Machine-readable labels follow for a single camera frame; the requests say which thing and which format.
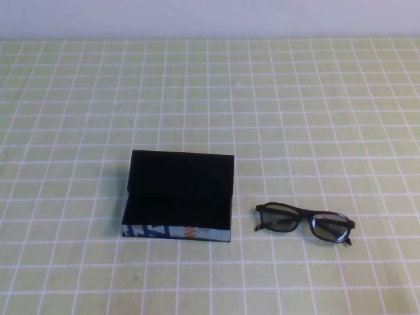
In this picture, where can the black glasses case printed side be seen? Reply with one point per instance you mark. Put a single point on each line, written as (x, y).
(180, 190)

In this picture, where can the black frame glasses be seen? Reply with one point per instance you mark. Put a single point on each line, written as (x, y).
(275, 218)

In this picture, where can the green white grid tablecloth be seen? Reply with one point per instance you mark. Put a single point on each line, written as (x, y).
(210, 98)

